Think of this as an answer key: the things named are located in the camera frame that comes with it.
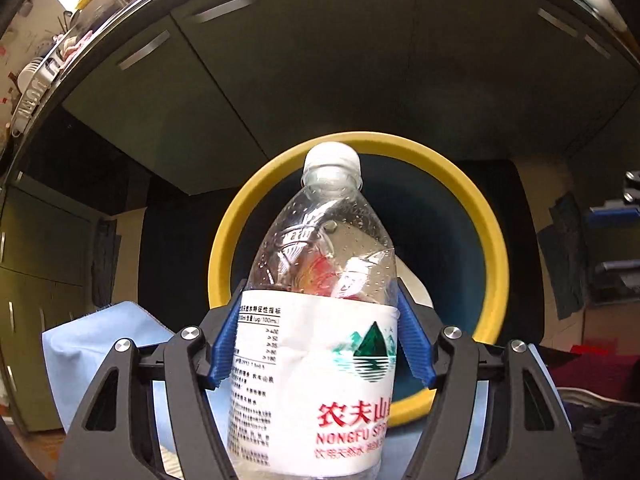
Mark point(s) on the black built-in appliance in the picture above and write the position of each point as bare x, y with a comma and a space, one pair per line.
90, 160

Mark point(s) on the yellow rimmed dark bin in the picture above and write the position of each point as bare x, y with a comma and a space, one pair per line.
400, 147

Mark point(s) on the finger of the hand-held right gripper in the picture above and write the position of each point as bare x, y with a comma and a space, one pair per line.
615, 216
622, 266

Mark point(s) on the pink cloth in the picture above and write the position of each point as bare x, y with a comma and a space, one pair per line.
77, 45

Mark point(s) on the dark floor mat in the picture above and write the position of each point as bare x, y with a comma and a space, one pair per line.
106, 265

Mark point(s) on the clear white-labelled water bottle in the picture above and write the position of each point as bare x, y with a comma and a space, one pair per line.
300, 360

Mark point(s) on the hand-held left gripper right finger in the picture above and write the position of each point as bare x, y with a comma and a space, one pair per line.
417, 350

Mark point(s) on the white dish rack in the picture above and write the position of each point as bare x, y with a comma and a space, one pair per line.
35, 100

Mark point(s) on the dark cloth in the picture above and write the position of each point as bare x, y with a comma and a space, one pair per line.
565, 260

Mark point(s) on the dark red mat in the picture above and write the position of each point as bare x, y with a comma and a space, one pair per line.
600, 365

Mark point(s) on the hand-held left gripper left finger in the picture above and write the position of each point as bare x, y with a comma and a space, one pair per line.
226, 350

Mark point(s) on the blue star print tablecloth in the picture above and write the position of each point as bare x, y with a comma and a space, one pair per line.
100, 340

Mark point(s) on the stack of white plates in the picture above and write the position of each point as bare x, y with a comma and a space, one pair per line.
30, 75

